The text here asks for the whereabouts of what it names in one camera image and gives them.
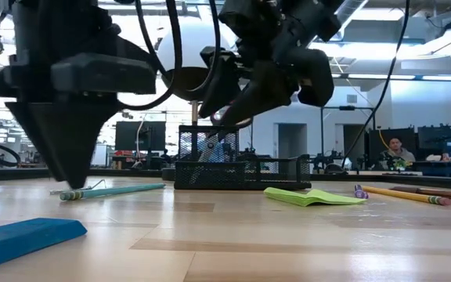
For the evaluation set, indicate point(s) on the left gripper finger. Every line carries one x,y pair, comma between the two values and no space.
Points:
45,129
88,129

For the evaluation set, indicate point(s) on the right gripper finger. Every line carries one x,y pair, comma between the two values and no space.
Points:
264,102
233,92

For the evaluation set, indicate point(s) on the teal pencil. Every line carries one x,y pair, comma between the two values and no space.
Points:
112,191

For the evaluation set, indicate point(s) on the black mesh desk organizer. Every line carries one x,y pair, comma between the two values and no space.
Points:
210,176

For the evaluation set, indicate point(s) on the green sticky note pad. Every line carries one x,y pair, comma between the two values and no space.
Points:
311,197

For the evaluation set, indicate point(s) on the blue eraser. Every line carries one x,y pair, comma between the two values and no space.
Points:
22,239

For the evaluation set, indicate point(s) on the purple pen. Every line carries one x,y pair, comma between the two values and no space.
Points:
360,192

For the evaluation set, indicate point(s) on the yellow pencil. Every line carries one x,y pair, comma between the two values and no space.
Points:
405,195

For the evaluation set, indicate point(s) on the brown pen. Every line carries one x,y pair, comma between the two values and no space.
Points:
444,193

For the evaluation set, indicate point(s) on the black background monitor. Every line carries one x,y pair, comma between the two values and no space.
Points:
139,135

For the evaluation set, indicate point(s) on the white globe lamp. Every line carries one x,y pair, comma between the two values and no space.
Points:
190,47

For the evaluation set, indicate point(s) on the person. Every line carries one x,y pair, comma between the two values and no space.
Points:
397,150

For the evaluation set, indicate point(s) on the small green plant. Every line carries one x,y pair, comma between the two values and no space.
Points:
401,163

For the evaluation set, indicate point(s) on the blue storage cabinet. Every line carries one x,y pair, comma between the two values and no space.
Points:
444,149

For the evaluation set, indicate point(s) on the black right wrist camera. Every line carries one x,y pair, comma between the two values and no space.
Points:
316,78

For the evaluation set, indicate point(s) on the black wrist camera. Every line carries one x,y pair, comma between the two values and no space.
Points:
316,78
104,74

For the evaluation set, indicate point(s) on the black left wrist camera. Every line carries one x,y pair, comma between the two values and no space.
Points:
104,74

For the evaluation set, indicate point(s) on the black tube stand frame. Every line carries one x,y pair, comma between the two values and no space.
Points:
347,107

